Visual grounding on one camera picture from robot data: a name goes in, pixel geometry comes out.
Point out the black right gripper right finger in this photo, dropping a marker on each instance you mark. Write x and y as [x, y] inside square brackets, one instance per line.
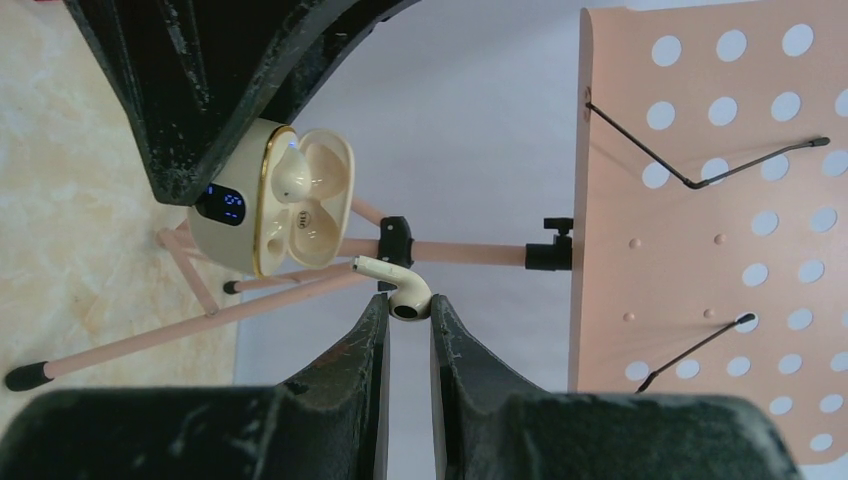
[490, 422]

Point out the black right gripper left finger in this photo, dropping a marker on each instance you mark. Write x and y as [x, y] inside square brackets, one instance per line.
[327, 421]

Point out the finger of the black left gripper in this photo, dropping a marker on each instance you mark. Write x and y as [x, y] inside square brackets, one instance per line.
[191, 76]
[326, 53]

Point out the beige charging case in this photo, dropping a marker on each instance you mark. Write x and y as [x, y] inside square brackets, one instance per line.
[239, 224]

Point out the beige stem earbud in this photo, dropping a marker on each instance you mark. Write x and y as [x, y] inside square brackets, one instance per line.
[411, 299]

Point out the small beige earbud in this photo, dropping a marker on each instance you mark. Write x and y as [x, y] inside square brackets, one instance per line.
[292, 177]

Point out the pink music stand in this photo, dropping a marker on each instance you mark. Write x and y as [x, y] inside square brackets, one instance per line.
[704, 141]

